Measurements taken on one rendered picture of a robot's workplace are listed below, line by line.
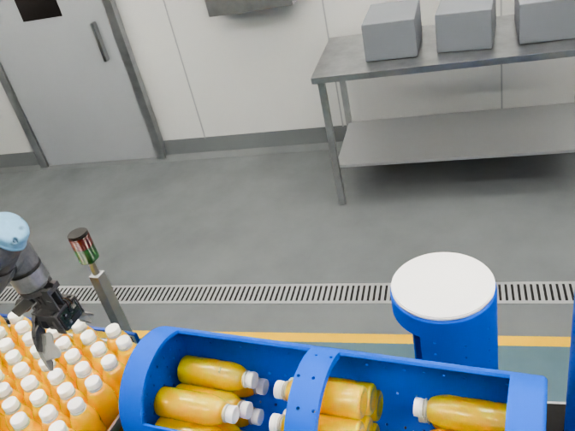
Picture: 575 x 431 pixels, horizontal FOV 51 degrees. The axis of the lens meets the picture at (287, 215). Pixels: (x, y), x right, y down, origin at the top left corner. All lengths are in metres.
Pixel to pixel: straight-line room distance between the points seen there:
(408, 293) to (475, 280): 0.18
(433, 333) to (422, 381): 0.27
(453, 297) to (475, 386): 0.35
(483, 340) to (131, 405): 0.91
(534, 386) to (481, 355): 0.55
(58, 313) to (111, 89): 3.87
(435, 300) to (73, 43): 4.02
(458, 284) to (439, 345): 0.17
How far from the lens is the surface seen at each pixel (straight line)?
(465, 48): 3.65
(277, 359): 1.52
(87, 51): 5.12
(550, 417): 2.56
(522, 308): 3.17
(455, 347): 1.69
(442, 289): 1.70
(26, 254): 1.36
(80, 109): 5.39
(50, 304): 1.41
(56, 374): 1.73
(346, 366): 1.45
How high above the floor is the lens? 2.16
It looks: 32 degrees down
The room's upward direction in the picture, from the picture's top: 13 degrees counter-clockwise
